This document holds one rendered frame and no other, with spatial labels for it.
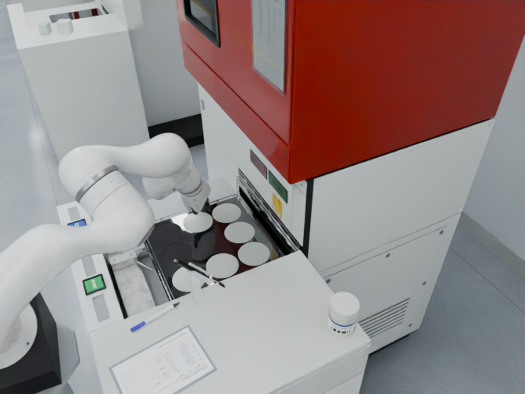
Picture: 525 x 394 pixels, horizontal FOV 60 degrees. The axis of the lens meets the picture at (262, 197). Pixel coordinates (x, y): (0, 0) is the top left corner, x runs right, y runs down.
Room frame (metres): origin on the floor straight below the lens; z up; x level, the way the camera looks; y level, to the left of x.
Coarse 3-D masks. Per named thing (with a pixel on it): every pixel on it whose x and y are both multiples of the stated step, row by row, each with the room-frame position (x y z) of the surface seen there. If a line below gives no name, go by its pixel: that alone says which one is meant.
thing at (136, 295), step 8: (136, 264) 0.96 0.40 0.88; (120, 272) 0.93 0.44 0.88; (128, 272) 0.93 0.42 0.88; (136, 272) 0.93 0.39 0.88; (120, 280) 0.90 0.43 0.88; (128, 280) 0.90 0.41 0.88; (136, 280) 0.90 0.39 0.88; (144, 280) 0.90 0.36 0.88; (120, 288) 0.87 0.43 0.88; (128, 288) 0.87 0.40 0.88; (136, 288) 0.87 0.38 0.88; (144, 288) 0.87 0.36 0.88; (128, 296) 0.84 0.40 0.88; (136, 296) 0.84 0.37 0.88; (144, 296) 0.84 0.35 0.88; (128, 304) 0.81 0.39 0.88; (136, 304) 0.81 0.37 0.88; (144, 304) 0.81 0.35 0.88; (152, 304) 0.81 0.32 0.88; (128, 312) 0.78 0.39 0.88; (136, 312) 0.78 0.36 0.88
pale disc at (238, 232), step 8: (232, 224) 1.12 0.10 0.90; (240, 224) 1.12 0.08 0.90; (248, 224) 1.12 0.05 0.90; (224, 232) 1.08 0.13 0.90; (232, 232) 1.08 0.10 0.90; (240, 232) 1.08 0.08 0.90; (248, 232) 1.08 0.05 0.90; (232, 240) 1.04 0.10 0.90; (240, 240) 1.04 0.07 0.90; (248, 240) 1.04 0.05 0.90
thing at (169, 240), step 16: (240, 208) 1.20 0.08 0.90; (160, 224) 1.12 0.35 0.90; (176, 224) 1.12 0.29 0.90; (224, 224) 1.12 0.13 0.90; (160, 240) 1.05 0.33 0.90; (176, 240) 1.05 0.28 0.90; (192, 240) 1.04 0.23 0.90; (208, 240) 1.04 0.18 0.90; (224, 240) 1.04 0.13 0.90; (256, 240) 1.04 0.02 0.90; (160, 256) 0.97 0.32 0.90; (176, 256) 0.97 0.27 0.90; (192, 256) 0.97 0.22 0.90; (208, 256) 0.97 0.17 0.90; (272, 256) 0.97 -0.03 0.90; (240, 272) 0.91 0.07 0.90; (176, 288) 0.85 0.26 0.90
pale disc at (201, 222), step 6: (192, 216) 1.16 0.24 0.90; (198, 216) 1.16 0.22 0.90; (204, 216) 1.16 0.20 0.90; (210, 216) 1.16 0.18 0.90; (186, 222) 1.13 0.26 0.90; (192, 222) 1.13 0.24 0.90; (198, 222) 1.13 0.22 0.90; (204, 222) 1.13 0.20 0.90; (210, 222) 1.13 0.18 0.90; (186, 228) 1.10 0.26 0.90; (192, 228) 1.10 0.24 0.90; (198, 228) 1.10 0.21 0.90; (204, 228) 1.10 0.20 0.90
